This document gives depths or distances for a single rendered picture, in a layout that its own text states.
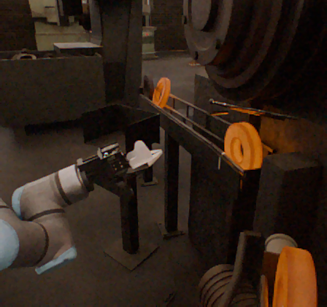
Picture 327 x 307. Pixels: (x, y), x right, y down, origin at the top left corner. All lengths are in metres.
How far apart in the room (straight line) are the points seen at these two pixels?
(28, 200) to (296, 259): 0.57
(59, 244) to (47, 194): 0.12
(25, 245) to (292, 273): 0.46
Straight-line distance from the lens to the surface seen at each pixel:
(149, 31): 9.07
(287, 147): 0.80
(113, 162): 0.74
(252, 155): 0.80
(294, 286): 0.44
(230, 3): 0.66
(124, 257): 1.56
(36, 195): 0.76
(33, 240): 0.65
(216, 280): 0.76
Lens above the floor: 1.08
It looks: 24 degrees down
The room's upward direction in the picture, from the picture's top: straight up
